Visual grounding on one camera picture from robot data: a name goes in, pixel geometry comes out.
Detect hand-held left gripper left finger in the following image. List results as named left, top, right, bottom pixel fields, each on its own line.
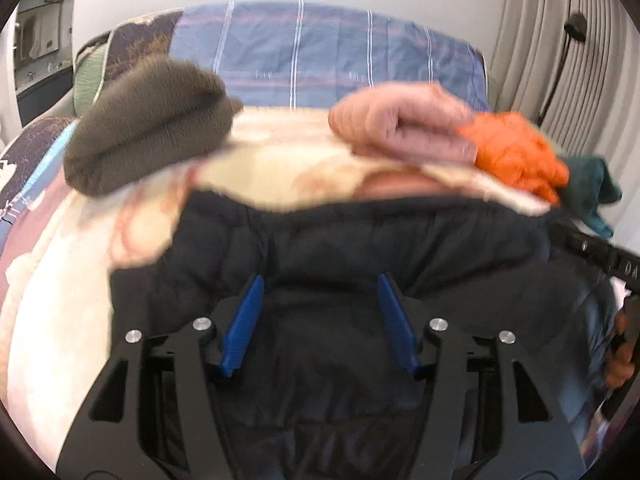
left=56, top=274, right=266, bottom=478

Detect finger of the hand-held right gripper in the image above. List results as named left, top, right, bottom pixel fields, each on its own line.
left=547, top=220, right=618, bottom=275

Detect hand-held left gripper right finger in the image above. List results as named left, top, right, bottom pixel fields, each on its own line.
left=376, top=272, right=586, bottom=478

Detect black puffer jacket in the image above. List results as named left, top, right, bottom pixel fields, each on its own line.
left=107, top=191, right=621, bottom=480

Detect person's right hand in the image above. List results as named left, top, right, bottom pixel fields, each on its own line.
left=604, top=300, right=640, bottom=391

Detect dark teal jacket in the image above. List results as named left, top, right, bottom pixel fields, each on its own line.
left=557, top=156, right=623, bottom=240

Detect blue cloth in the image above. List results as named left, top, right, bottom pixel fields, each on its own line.
left=567, top=280, right=618, bottom=461

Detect orange puffer jacket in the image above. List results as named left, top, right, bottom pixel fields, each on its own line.
left=457, top=111, right=571, bottom=204

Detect grey pleated curtain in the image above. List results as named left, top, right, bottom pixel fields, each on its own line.
left=492, top=0, right=640, bottom=161

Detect cream plush blanket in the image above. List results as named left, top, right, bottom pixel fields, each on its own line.
left=0, top=107, right=563, bottom=411

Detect pink puffer jacket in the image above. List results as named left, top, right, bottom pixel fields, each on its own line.
left=328, top=82, right=480, bottom=167

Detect black floor lamp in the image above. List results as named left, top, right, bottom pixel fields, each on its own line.
left=540, top=11, right=587, bottom=121

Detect brown fleece garment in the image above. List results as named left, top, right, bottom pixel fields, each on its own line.
left=64, top=55, right=245, bottom=197

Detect sage green pillow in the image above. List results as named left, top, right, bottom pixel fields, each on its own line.
left=74, top=42, right=110, bottom=116

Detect dark cabinet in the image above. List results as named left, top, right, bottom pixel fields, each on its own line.
left=15, top=67, right=76, bottom=126

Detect wall mirror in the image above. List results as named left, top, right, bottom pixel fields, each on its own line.
left=17, top=2, right=73, bottom=68

